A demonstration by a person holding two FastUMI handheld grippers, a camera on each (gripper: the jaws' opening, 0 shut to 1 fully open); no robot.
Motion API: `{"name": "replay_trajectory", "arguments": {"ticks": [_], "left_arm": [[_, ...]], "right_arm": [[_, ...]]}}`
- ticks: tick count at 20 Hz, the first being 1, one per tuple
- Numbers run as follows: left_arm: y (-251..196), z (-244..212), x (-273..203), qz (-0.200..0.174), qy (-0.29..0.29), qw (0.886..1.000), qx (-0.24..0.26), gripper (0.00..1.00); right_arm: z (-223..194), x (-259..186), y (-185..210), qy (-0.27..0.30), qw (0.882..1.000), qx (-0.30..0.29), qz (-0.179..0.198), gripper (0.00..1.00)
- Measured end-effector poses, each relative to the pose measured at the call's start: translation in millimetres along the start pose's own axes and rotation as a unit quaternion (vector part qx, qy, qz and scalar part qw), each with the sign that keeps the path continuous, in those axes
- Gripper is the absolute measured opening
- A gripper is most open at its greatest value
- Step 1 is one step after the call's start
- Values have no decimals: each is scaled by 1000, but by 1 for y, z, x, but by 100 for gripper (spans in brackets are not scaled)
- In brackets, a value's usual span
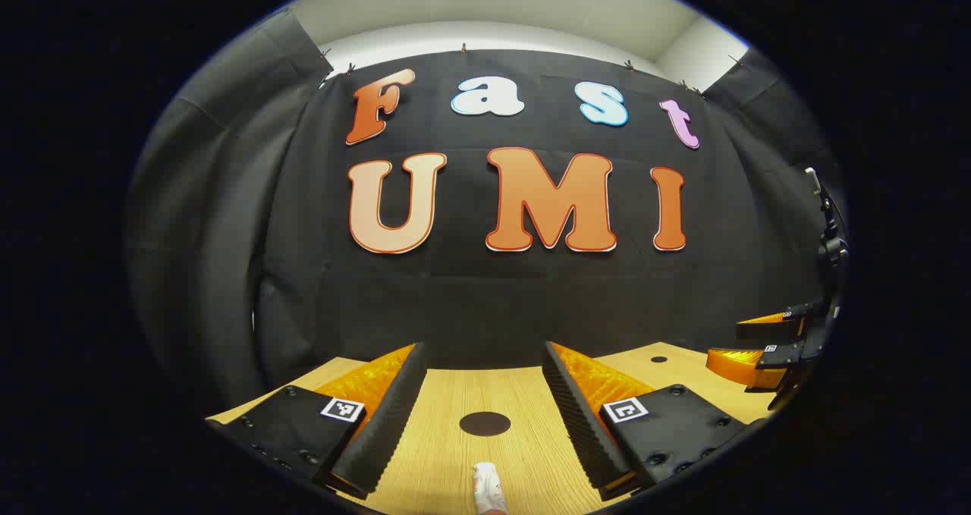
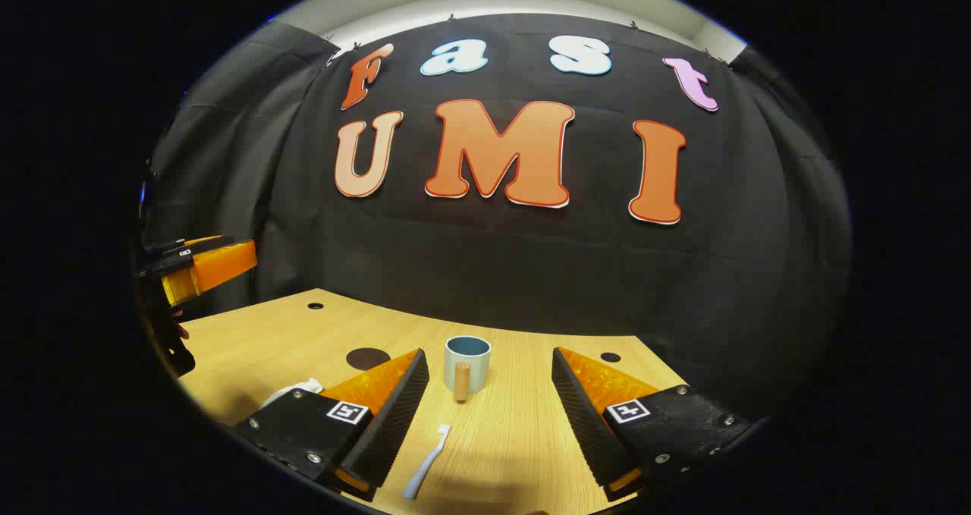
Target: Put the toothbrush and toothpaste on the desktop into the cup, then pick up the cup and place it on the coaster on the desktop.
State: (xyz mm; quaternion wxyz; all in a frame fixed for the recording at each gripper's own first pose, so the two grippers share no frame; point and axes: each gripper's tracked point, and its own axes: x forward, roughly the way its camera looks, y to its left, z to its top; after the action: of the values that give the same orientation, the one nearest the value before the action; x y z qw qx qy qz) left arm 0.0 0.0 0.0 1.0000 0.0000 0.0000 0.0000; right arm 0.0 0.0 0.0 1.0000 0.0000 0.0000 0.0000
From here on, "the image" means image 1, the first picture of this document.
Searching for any dark round coaster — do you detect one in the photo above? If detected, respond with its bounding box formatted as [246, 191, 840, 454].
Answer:
[459, 412, 511, 437]

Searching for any black backdrop cloth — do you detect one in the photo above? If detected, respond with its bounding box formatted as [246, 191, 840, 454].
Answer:
[125, 7, 847, 411]

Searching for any white toothpaste tube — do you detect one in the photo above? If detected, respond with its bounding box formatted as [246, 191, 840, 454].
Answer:
[472, 462, 507, 515]

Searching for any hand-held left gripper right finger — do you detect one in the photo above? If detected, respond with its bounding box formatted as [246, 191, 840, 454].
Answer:
[542, 341, 752, 502]

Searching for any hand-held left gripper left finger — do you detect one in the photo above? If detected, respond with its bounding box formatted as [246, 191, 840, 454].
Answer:
[206, 342, 428, 501]

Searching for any wooden desktop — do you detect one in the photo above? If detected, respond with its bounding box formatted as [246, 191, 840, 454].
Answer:
[206, 341, 775, 515]

